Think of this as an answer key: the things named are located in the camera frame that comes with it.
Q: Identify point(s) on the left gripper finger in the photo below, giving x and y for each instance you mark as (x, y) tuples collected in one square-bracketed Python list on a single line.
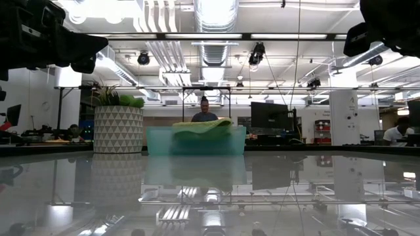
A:
[(85, 44)]

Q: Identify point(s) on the teal translucent plastic bin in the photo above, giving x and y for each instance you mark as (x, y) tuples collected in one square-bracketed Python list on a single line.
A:
[(157, 141)]

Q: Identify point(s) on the lime green microfiber towel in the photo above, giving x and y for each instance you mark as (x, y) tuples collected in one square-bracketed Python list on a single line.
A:
[(201, 128)]

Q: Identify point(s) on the white building pillar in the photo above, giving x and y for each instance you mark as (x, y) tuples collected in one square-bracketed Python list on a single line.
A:
[(344, 114)]

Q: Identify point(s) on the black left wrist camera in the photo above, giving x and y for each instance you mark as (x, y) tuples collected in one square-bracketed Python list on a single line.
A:
[(84, 65)]

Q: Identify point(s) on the red angled bar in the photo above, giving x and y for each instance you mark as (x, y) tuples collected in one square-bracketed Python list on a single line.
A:
[(5, 126)]

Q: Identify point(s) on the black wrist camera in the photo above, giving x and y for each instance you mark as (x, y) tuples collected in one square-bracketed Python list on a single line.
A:
[(356, 39), (84, 65)]

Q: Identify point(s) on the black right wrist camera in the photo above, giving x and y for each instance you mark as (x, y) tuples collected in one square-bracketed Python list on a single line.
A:
[(356, 39)]

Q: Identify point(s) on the person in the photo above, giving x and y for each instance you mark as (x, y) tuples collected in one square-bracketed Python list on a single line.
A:
[(398, 131), (204, 111), (75, 131)]

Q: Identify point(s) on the black office monitor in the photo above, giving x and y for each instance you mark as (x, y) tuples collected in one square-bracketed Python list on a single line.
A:
[(13, 114), (414, 113), (269, 116)]

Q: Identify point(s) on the green artificial succulent plant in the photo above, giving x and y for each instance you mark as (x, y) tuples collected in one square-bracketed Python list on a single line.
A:
[(113, 96)]

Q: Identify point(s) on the black ceiling spotlight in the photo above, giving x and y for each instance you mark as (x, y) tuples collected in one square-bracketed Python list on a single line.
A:
[(375, 59), (256, 54), (143, 58)]

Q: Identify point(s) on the silver ceiling air duct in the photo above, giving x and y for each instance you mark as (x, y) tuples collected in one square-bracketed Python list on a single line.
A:
[(215, 14)]

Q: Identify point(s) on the white triangle-patterned plant pot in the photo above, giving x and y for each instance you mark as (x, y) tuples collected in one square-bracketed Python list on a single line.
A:
[(118, 129)]

